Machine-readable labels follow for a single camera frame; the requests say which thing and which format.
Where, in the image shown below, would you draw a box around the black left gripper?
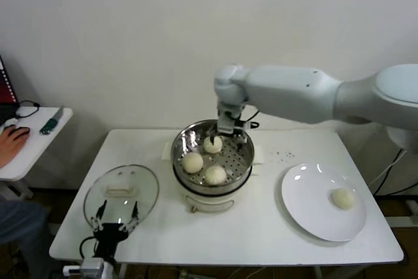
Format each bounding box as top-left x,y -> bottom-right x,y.
90,199 -> 140,262

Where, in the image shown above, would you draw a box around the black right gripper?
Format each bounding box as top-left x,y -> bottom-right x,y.
208,121 -> 249,146

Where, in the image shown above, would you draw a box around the white steamed baozi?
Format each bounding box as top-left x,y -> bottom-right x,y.
204,165 -> 227,186
330,187 -> 357,210
202,135 -> 224,154
181,152 -> 204,174

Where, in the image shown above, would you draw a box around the round glass lid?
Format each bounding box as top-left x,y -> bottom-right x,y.
83,164 -> 160,233

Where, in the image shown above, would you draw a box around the stainless steel steamer basket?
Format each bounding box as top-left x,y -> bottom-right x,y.
162,120 -> 264,195

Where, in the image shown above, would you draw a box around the person's bare hand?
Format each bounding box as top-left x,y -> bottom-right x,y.
0,125 -> 31,169

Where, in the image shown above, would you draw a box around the scattered dark crumbs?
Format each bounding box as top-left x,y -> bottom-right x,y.
266,148 -> 295,163

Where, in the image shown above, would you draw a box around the white round plate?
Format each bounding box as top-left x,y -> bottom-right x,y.
280,163 -> 367,242

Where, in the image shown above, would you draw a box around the white side table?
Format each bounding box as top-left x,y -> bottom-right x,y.
0,107 -> 74,250

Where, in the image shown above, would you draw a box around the black laptop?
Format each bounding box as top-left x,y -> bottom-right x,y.
0,55 -> 20,126

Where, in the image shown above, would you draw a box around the right wrist camera unit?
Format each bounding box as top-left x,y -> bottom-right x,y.
217,102 -> 238,135

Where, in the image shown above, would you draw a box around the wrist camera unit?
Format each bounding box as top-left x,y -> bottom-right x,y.
217,102 -> 238,135
63,258 -> 105,279

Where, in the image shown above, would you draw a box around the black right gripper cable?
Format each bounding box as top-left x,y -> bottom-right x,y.
240,110 -> 261,129

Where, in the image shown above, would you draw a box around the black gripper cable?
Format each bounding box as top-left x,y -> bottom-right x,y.
240,110 -> 261,129
80,236 -> 99,260

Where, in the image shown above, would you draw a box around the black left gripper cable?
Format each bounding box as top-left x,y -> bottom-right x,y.
80,236 -> 99,260

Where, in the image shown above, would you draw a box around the left wrist camera unit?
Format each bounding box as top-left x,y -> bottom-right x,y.
63,258 -> 105,279

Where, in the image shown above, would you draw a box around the green handled knife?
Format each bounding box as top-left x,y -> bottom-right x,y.
39,105 -> 65,137

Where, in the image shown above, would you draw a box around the black looped desk cable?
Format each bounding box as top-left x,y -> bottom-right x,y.
14,100 -> 41,120

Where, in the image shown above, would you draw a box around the white wall cable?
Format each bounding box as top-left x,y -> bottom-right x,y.
368,153 -> 404,188

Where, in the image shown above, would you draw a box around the black wall cable with plug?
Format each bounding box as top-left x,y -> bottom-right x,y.
373,148 -> 418,197

